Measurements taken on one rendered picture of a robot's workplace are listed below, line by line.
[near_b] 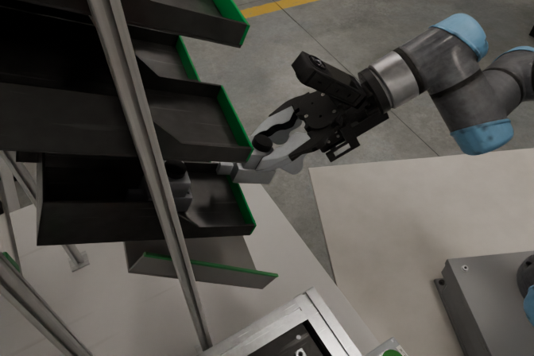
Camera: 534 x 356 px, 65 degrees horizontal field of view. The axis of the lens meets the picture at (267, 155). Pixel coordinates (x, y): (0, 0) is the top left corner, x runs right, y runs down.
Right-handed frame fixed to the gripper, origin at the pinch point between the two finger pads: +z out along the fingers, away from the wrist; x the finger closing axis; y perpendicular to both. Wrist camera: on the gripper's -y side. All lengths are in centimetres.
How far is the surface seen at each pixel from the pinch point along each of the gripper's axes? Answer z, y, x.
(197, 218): 11.7, -0.1, -5.6
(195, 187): 11.2, 0.7, 0.5
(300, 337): 11.4, 28.2, -17.5
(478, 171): -42, 66, 12
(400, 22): -111, 193, 217
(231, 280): 15.8, 16.0, -8.0
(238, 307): 23.4, 34.5, -4.0
